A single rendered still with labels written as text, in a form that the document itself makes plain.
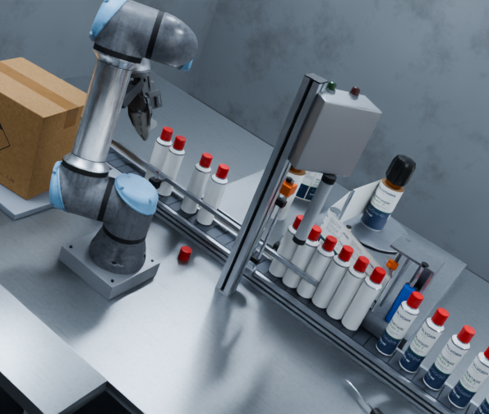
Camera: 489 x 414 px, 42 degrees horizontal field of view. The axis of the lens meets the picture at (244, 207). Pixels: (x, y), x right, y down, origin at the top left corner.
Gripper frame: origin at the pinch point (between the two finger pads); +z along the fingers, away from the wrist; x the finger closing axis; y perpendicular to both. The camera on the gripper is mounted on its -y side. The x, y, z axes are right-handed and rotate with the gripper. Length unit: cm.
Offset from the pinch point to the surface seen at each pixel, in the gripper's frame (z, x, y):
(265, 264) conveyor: 39, -41, 1
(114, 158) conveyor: 7.2, 13.6, -0.3
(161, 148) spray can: 3.2, -8.9, -2.2
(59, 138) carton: -4.8, 4.0, -30.1
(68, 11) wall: -53, 153, 119
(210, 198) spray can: 18.4, -25.9, -2.4
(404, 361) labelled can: 61, -84, -2
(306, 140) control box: -2, -68, -18
